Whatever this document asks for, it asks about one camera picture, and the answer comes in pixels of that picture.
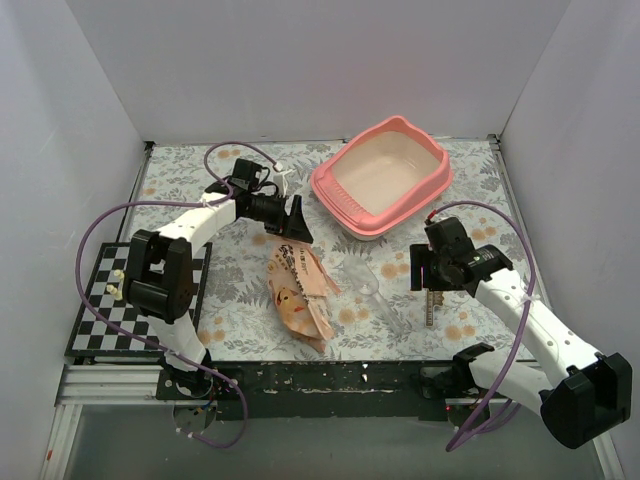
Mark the peach cat litter bag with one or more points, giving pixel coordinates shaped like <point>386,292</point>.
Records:
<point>301,289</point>

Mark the black white chessboard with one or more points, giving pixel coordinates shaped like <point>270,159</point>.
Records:
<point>106,327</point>

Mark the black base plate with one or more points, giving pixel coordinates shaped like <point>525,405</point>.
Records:
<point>351,389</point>

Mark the clear plastic litter scoop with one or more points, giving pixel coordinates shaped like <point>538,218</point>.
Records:
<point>366,283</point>

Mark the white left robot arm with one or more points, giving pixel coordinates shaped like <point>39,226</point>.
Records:
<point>159,279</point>

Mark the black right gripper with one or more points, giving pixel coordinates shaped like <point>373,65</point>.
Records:
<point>417,267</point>

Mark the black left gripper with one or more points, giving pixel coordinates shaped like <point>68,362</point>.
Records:
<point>288,218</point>

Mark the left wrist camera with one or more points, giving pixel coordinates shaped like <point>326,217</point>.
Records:
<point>246,175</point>

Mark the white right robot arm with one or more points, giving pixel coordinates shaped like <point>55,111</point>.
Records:
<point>579,392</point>

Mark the pink cat litter box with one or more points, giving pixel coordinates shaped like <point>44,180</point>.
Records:
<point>382,177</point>

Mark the floral patterned table mat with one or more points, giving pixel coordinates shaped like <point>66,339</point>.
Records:
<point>239,321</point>

